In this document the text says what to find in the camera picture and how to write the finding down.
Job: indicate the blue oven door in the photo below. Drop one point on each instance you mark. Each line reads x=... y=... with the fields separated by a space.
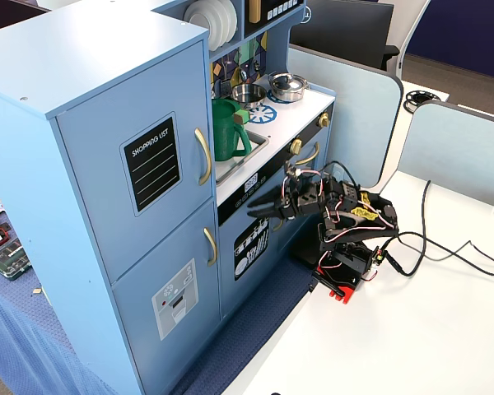
x=324 y=145

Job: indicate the white chair frame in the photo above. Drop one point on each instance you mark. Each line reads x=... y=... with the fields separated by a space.
x=411 y=29

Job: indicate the green plastic pitcher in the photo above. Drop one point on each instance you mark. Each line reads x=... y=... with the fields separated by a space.
x=226 y=131

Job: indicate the light blue desk divider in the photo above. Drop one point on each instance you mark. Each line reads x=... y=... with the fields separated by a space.
x=354 y=107
x=457 y=152

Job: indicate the light blue toy kitchen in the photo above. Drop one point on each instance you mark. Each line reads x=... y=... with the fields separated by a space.
x=66 y=61

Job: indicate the blue ice dispenser fridge door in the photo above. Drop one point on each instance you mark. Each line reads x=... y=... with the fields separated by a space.
x=127 y=312

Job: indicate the open steel toy pot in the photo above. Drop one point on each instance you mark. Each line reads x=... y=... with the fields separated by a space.
x=248 y=94

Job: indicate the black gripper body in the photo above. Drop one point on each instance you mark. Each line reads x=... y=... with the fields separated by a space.
x=287 y=204

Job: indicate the blue woven cloth mat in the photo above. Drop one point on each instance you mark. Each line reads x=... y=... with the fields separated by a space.
x=8 y=329

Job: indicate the dark brown furniture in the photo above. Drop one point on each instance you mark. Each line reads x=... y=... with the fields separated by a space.
x=12 y=12

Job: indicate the white toy plate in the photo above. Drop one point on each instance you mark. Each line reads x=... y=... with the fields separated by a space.
x=197 y=17
x=233 y=20
x=219 y=24

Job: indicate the steel toy pot with lid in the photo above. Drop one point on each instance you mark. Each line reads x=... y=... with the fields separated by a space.
x=288 y=84

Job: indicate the black toy microwave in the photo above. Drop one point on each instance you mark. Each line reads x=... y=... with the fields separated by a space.
x=278 y=14

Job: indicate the silver toy sink basin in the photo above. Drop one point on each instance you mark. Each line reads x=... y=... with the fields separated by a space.
x=256 y=142

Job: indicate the gold stove knob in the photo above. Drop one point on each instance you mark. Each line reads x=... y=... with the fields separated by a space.
x=324 y=119
x=296 y=146

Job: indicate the blue dishwasher print cabinet door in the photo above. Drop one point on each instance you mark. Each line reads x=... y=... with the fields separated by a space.
x=229 y=298

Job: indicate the black computer monitor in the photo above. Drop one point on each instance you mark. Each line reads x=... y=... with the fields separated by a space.
x=341 y=29

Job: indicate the blue shopping list fridge door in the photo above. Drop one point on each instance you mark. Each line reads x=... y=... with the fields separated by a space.
x=86 y=173

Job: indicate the green and wooden toy block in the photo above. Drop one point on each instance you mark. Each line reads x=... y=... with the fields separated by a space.
x=241 y=117

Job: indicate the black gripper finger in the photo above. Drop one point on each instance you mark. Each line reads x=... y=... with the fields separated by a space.
x=267 y=199
x=267 y=214

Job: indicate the small tan block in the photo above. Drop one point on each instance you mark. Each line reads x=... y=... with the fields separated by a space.
x=37 y=291

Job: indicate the hanging steel toy utensil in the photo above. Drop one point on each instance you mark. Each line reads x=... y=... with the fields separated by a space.
x=243 y=75

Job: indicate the red table clamp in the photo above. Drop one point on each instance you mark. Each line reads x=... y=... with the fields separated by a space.
x=346 y=294

